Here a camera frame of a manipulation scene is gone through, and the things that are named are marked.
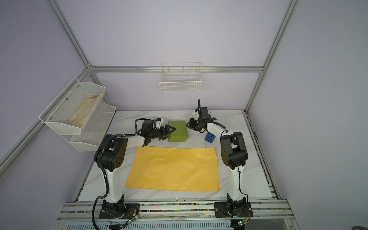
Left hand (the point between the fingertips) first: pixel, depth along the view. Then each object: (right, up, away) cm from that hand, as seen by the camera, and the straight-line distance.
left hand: (173, 132), depth 97 cm
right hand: (+7, +4, +1) cm, 8 cm away
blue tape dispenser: (+25, -4, +2) cm, 26 cm away
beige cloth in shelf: (-49, +9, -21) cm, 54 cm away
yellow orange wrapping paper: (+4, -23, -7) cm, 24 cm away
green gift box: (+5, -1, -1) cm, 5 cm away
